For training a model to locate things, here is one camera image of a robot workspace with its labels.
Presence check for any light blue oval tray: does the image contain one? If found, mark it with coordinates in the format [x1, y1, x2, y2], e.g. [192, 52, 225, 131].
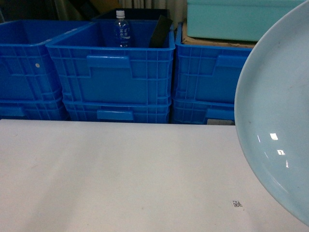
[234, 1, 309, 224]

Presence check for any blue crate lower middle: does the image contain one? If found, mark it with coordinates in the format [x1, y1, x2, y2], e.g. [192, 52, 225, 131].
[63, 99, 171, 124]

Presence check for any blue crate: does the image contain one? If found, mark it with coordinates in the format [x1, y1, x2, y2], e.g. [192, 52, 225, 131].
[172, 23, 252, 104]
[63, 99, 171, 124]
[46, 19, 175, 106]
[0, 20, 88, 101]
[171, 99, 235, 125]
[0, 98, 70, 120]

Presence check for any blue crate lower right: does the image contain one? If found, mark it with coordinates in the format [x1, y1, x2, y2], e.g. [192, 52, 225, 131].
[171, 99, 235, 125]

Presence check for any blue crate upper right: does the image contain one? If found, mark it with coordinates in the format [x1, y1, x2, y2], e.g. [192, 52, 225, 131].
[172, 23, 252, 104]

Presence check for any blue crate upper middle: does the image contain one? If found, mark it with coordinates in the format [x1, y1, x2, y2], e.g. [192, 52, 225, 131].
[46, 19, 175, 106]

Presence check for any brown cardboard sheet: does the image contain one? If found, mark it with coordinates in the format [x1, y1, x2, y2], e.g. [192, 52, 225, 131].
[181, 22, 256, 48]

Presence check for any black flat board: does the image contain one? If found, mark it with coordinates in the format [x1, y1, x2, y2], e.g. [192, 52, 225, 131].
[149, 15, 173, 48]

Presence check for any clear water bottle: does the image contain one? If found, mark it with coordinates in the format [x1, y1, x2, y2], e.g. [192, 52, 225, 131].
[113, 10, 131, 48]

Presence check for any blue crate lower left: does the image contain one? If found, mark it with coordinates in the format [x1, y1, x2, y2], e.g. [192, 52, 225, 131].
[0, 98, 70, 120]

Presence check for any teal plastic tub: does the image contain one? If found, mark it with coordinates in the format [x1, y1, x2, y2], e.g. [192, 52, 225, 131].
[187, 0, 303, 42]

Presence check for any blue crate upper left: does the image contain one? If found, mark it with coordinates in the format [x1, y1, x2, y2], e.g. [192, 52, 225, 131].
[0, 20, 88, 101]

